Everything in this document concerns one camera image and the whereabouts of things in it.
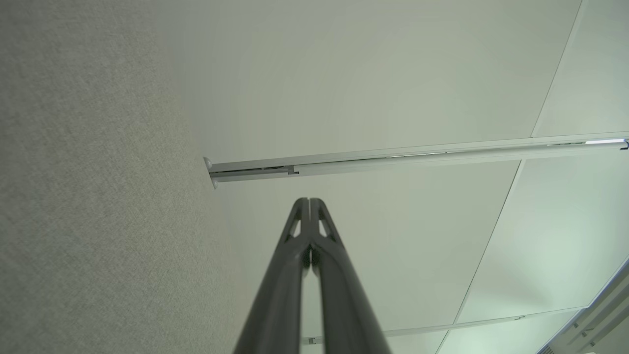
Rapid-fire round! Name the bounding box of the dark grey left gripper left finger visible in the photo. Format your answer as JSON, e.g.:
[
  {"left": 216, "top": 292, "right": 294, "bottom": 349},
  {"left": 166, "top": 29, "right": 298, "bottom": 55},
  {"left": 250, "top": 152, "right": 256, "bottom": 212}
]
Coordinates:
[{"left": 233, "top": 198, "right": 311, "bottom": 354}]

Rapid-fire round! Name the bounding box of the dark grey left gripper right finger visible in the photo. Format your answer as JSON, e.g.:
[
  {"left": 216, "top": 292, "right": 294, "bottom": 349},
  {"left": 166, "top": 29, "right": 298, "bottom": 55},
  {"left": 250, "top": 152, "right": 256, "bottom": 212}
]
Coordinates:
[{"left": 311, "top": 198, "right": 392, "bottom": 354}]

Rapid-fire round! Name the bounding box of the grey metal partition post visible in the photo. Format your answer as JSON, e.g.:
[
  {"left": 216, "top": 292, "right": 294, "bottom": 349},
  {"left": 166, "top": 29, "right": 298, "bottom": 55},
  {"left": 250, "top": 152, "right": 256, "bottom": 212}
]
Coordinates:
[{"left": 203, "top": 132, "right": 629, "bottom": 190}]

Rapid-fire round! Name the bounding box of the grey overhead frame rail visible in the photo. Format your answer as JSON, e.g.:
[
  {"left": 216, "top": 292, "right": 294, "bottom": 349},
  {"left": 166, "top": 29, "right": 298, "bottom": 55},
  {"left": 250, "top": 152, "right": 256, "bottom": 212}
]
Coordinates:
[{"left": 536, "top": 258, "right": 629, "bottom": 354}]

